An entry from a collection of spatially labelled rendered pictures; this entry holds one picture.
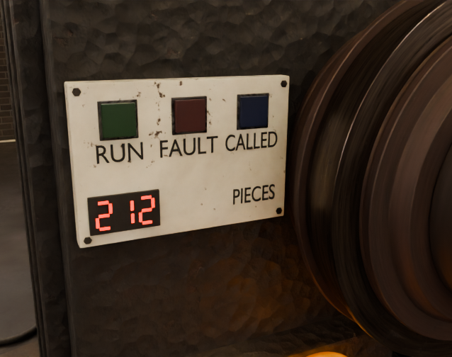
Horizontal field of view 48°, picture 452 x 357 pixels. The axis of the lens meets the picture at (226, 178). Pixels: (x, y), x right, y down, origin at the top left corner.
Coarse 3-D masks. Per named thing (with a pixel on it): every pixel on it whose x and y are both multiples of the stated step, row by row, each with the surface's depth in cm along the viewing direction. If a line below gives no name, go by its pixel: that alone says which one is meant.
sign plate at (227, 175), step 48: (96, 96) 52; (144, 96) 54; (192, 96) 56; (240, 96) 58; (96, 144) 53; (144, 144) 55; (192, 144) 58; (240, 144) 60; (96, 192) 54; (144, 192) 56; (192, 192) 59; (240, 192) 62; (96, 240) 56
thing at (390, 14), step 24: (408, 0) 57; (384, 24) 56; (360, 48) 56; (336, 72) 55; (312, 96) 63; (312, 120) 56; (288, 144) 65; (312, 144) 56; (288, 168) 65; (288, 192) 66; (312, 264) 61
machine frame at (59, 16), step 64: (0, 0) 92; (64, 0) 50; (128, 0) 53; (192, 0) 55; (256, 0) 58; (320, 0) 62; (384, 0) 66; (64, 64) 52; (128, 64) 54; (192, 64) 57; (256, 64) 61; (320, 64) 64; (64, 128) 53; (64, 192) 55; (64, 256) 62; (128, 256) 60; (192, 256) 64; (256, 256) 68; (64, 320) 68; (128, 320) 62; (192, 320) 66; (256, 320) 71; (320, 320) 76
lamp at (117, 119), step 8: (104, 104) 52; (112, 104) 52; (120, 104) 53; (128, 104) 53; (104, 112) 52; (112, 112) 52; (120, 112) 53; (128, 112) 53; (104, 120) 52; (112, 120) 53; (120, 120) 53; (128, 120) 53; (104, 128) 52; (112, 128) 53; (120, 128) 53; (128, 128) 54; (104, 136) 53; (112, 136) 53; (120, 136) 53; (128, 136) 54
